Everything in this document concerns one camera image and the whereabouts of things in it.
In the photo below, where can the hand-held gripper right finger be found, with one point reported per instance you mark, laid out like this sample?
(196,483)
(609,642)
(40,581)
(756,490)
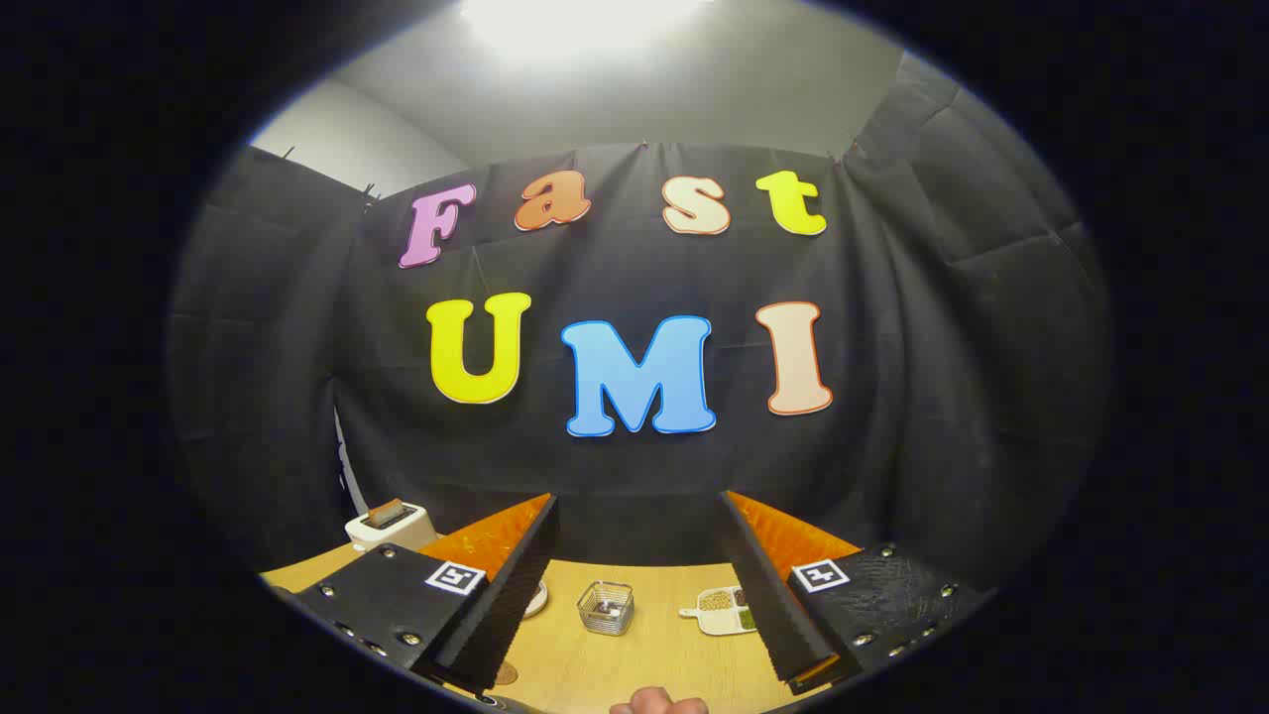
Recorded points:
(768,605)

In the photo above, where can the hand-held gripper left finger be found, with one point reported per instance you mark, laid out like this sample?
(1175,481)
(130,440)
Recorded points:
(516,595)

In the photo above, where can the round cork coaster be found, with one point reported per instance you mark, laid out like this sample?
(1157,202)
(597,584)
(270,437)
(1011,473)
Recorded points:
(507,675)

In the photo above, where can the small white plate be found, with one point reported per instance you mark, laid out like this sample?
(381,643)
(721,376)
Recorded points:
(537,599)

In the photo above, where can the white divided dish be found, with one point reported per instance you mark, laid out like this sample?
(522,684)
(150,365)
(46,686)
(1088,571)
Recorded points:
(719,610)

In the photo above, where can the wooden table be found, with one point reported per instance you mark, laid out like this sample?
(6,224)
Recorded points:
(644,664)

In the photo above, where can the white toaster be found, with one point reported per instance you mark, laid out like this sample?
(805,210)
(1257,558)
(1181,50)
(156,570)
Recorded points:
(392,535)

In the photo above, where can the brown toast slice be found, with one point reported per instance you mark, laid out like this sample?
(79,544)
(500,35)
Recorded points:
(387,514)

